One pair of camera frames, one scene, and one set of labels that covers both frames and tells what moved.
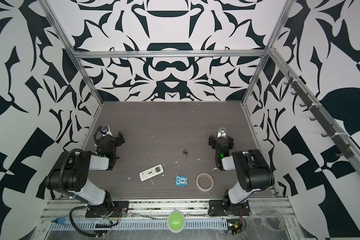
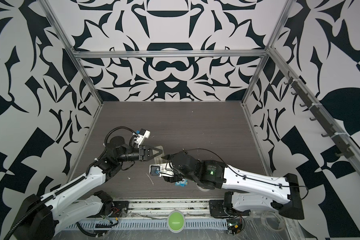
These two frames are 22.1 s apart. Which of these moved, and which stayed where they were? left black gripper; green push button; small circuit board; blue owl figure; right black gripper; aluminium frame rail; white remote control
Moved: white remote control; left black gripper; right black gripper
Stayed: small circuit board; blue owl figure; aluminium frame rail; green push button
